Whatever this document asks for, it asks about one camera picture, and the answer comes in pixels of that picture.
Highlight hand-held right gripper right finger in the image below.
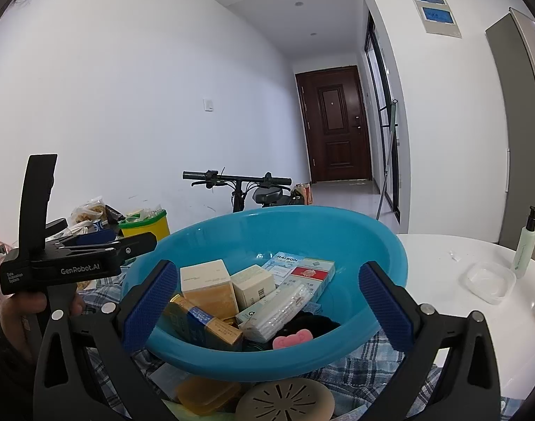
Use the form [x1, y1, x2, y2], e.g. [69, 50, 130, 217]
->
[358, 261, 501, 421]

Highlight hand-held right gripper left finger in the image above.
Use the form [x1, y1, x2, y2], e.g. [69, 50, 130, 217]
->
[33, 260, 179, 421]

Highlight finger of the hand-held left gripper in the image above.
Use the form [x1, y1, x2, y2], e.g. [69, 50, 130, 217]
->
[45, 218, 118, 247]
[59, 232, 158, 259]

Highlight gold and blue box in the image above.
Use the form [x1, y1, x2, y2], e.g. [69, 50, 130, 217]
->
[162, 294, 244, 352]

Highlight blue plastic basin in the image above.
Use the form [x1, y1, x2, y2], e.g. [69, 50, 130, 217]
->
[122, 205, 409, 382]

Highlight cotton swab pack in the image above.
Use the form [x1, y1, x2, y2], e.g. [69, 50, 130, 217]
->
[240, 281, 314, 343]

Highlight person's left forearm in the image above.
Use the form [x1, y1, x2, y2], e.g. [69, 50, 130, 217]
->
[0, 316, 38, 408]

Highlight person's left hand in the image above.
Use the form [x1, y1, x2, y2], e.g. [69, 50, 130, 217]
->
[0, 290, 87, 362]

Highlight yellow container with green rim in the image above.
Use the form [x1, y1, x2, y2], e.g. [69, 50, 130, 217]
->
[118, 209, 171, 243]

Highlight clear cookie bag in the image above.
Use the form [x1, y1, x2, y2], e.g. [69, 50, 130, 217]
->
[69, 197, 106, 224]

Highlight black snack bag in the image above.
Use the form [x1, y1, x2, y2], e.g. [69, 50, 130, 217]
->
[103, 204, 126, 224]

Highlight small sachet packets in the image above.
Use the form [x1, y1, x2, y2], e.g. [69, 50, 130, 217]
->
[125, 208, 163, 224]

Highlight blue plaid cloth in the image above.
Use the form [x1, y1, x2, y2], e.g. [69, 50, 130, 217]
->
[77, 278, 524, 421]

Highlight large cream box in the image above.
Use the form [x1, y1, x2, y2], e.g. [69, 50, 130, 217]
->
[180, 260, 239, 321]

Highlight black scrunchie with pink bow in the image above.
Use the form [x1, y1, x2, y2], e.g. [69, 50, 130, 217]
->
[254, 310, 342, 352]

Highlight white flat box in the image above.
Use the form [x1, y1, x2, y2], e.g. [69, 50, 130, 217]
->
[147, 362, 194, 402]

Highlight red and white box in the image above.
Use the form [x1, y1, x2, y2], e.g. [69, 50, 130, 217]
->
[274, 258, 336, 299]

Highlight small white teal box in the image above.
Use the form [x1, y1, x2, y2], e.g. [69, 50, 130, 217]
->
[235, 302, 262, 323]

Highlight small cream box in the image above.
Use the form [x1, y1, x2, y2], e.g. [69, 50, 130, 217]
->
[230, 264, 277, 308]

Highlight clear plastic container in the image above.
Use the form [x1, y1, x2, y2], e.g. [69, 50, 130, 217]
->
[459, 262, 517, 305]

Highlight light blue box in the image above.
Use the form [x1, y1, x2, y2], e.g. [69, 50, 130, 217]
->
[262, 252, 305, 281]

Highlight orange container lid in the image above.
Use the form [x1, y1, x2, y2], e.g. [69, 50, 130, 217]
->
[175, 377, 242, 416]

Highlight beige round vented disc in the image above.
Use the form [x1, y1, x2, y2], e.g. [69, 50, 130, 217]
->
[235, 378, 336, 421]

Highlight black bicycle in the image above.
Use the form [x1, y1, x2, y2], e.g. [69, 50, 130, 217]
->
[183, 169, 304, 213]

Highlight orange patterned bag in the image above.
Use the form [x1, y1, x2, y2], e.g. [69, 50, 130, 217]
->
[292, 183, 314, 207]

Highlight pale green pump bottle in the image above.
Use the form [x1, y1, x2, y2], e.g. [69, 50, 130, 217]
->
[510, 205, 535, 279]

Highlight brown door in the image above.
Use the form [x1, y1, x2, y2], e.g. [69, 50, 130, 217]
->
[295, 66, 374, 183]

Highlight black framed glass door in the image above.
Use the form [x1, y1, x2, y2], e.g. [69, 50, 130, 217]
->
[364, 11, 402, 224]

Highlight wall panel with blue screens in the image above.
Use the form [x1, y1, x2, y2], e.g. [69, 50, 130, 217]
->
[402, 0, 463, 39]

